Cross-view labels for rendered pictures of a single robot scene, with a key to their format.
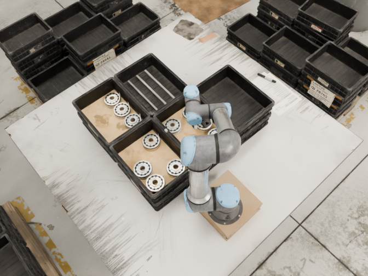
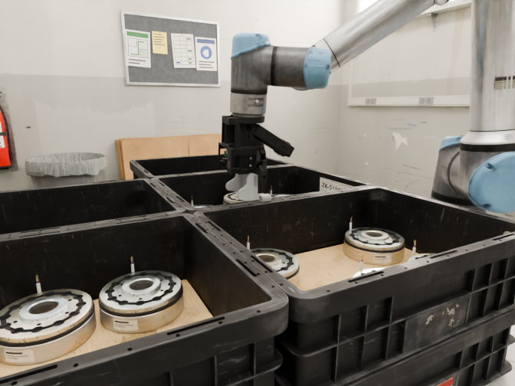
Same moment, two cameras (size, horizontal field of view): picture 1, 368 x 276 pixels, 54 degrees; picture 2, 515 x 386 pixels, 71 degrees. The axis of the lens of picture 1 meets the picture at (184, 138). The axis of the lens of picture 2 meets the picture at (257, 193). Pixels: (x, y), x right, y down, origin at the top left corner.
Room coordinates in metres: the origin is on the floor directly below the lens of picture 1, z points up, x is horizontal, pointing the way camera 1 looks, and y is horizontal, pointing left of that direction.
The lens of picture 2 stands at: (0.97, 0.69, 1.09)
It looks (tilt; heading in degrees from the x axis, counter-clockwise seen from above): 14 degrees down; 279
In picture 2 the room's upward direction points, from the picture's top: straight up
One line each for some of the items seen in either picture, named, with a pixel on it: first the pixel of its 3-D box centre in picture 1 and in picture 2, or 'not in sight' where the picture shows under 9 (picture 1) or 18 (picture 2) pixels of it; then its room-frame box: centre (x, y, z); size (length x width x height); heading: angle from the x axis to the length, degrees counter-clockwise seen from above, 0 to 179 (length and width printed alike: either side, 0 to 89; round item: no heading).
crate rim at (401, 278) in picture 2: (152, 155); (354, 227); (0.91, 0.18, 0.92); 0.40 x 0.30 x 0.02; 37
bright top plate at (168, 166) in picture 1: (175, 167); (374, 237); (0.86, 0.06, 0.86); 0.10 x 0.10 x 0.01
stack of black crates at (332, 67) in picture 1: (329, 84); not in sight; (1.74, -1.17, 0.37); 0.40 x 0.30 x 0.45; 38
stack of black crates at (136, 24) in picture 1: (135, 34); not in sight; (2.49, 0.38, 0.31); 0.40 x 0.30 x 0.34; 128
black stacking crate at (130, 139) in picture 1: (153, 160); (352, 260); (0.91, 0.18, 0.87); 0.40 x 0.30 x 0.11; 37
